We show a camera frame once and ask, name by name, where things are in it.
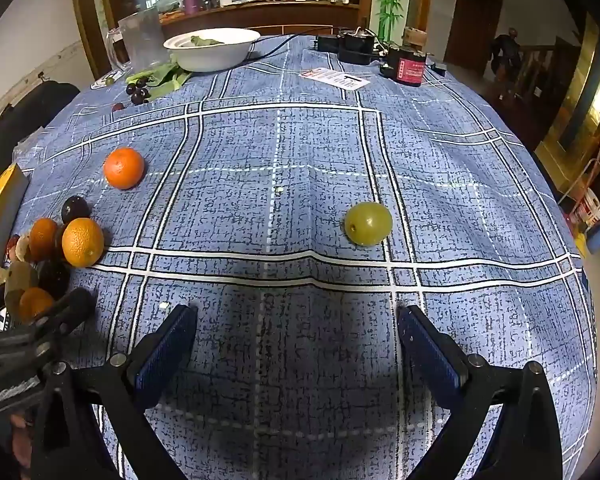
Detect brown wooden door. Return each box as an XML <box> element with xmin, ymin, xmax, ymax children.
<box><xmin>445</xmin><ymin>0</ymin><xmax>506</xmax><ymax>78</ymax></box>

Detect black charger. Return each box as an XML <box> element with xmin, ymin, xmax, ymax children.
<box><xmin>312</xmin><ymin>30</ymin><xmax>381</xmax><ymax>66</ymax></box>

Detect red black battery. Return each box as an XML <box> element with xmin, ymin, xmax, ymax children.
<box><xmin>380</xmin><ymin>45</ymin><xmax>428</xmax><ymax>88</ymax></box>

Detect person's left hand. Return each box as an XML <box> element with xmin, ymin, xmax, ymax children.
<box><xmin>7</xmin><ymin>410</ymin><xmax>33</xmax><ymax>476</ymax></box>

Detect green round fruit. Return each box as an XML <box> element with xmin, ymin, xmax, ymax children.
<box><xmin>343</xmin><ymin>201</ymin><xmax>394</xmax><ymax>247</ymax></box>

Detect clear plastic pitcher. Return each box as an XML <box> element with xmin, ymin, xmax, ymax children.
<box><xmin>105</xmin><ymin>6</ymin><xmax>167</xmax><ymax>73</ymax></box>

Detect white red paper card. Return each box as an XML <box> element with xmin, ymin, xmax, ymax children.
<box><xmin>300</xmin><ymin>66</ymin><xmax>371</xmax><ymax>91</ymax></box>

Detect blue plaid tablecloth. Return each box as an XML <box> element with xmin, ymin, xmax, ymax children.
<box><xmin>10</xmin><ymin>35</ymin><xmax>598</xmax><ymax>480</ymax></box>

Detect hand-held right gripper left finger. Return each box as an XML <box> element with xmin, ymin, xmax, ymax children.
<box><xmin>30</xmin><ymin>304</ymin><xmax>198</xmax><ymax>480</ymax></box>

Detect dark grape cluster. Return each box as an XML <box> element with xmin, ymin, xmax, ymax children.
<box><xmin>125</xmin><ymin>76</ymin><xmax>152</xmax><ymax>106</ymax></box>

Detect small orange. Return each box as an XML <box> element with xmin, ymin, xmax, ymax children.
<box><xmin>28</xmin><ymin>218</ymin><xmax>59</xmax><ymax>262</ymax></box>
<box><xmin>18</xmin><ymin>287</ymin><xmax>56</xmax><ymax>323</ymax></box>
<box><xmin>103</xmin><ymin>147</ymin><xmax>146</xmax><ymax>191</ymax></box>

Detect large orange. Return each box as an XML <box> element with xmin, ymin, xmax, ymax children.
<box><xmin>61</xmin><ymin>217</ymin><xmax>105</xmax><ymax>268</ymax></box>

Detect small brown cardboard box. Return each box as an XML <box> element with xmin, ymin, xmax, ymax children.
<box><xmin>402</xmin><ymin>26</ymin><xmax>428</xmax><ymax>51</ymax></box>

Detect black cable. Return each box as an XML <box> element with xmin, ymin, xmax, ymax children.
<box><xmin>245</xmin><ymin>35</ymin><xmax>316</xmax><ymax>63</ymax></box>

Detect wooden counter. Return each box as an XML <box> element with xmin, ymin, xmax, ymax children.
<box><xmin>157</xmin><ymin>0</ymin><xmax>361</xmax><ymax>28</ymax></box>

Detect yellow cardboard box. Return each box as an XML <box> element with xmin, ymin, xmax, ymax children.
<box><xmin>0</xmin><ymin>162</ymin><xmax>31</xmax><ymax>281</ymax></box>

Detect green vegetable leaves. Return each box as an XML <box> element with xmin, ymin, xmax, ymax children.
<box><xmin>125</xmin><ymin>60</ymin><xmax>193</xmax><ymax>95</ymax></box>

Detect black sofa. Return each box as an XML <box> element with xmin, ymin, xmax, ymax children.
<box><xmin>0</xmin><ymin>80</ymin><xmax>81</xmax><ymax>196</ymax></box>

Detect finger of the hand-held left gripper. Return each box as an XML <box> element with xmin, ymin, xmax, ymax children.
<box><xmin>0</xmin><ymin>288</ymin><xmax>97</xmax><ymax>356</ymax></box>

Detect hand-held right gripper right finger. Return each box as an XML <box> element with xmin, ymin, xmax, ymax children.
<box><xmin>397</xmin><ymin>305</ymin><xmax>563</xmax><ymax>480</ymax></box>

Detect red white bucket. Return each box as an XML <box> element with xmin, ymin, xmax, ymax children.
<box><xmin>570</xmin><ymin>190</ymin><xmax>600</xmax><ymax>226</ymax></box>

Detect white bowl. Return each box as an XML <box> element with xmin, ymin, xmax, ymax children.
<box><xmin>162</xmin><ymin>27</ymin><xmax>262</xmax><ymax>73</ymax></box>

